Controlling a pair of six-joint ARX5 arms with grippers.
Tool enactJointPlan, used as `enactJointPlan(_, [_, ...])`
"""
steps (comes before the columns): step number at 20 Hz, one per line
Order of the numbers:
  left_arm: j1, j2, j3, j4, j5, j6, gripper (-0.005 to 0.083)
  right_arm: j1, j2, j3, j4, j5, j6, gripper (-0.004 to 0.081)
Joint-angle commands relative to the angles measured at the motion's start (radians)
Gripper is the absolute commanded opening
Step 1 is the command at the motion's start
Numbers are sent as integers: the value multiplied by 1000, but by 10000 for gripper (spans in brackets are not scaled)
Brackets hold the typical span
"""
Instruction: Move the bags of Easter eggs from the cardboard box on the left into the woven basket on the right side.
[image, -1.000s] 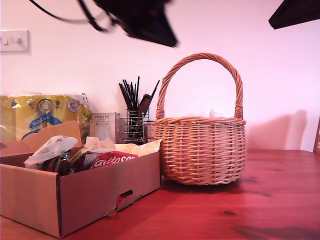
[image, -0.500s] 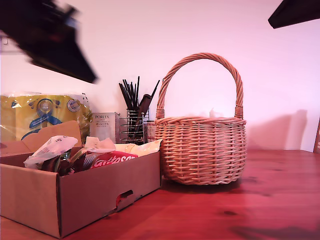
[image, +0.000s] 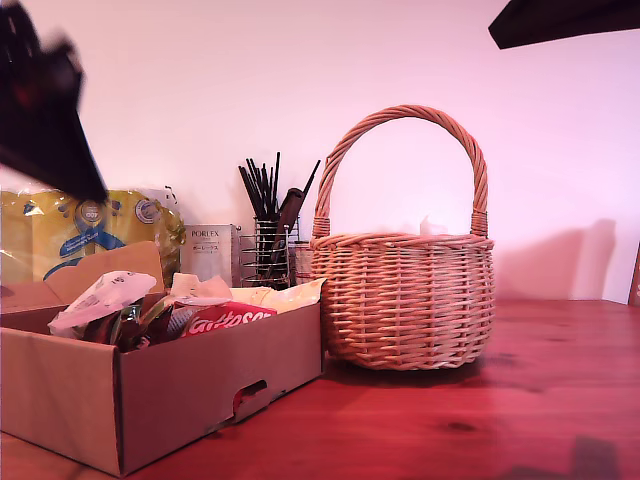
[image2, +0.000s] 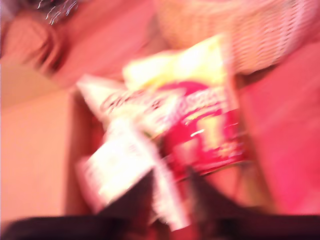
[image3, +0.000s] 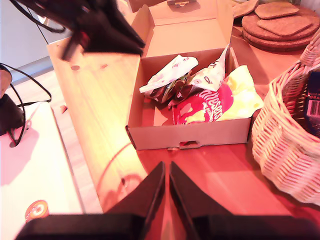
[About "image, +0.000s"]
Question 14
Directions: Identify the small clear jar red print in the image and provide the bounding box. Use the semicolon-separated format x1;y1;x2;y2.
289;240;315;287

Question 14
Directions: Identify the dark brown utensil handle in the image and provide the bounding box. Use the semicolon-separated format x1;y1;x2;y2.
272;187;306;236

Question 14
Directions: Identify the white Porlex box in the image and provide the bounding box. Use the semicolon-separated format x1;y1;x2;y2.
183;223;241;289

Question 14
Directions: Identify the brown cardboard box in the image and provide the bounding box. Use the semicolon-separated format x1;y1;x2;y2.
0;240;329;477

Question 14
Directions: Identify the white and green egg bag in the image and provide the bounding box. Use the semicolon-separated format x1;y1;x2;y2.
48;270;159;344

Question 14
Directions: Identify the brown wooden board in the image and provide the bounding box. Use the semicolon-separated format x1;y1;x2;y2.
624;229;640;307

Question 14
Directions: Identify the woven wicker basket with handle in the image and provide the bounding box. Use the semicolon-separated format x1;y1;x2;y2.
309;104;496;372

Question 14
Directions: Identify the chrome wire utensil holder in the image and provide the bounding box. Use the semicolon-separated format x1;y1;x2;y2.
238;215;301;291

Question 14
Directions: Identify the black chopstick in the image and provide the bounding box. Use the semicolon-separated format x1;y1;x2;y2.
297;158;321;201
269;152;280;220
244;158;269;220
236;166;261;220

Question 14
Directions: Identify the red and yellow Maltesers bag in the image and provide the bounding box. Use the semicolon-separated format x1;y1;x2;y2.
179;277;329;339

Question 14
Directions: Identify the yellow kitchen towel pack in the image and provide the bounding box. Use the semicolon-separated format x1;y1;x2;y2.
0;187;187;289

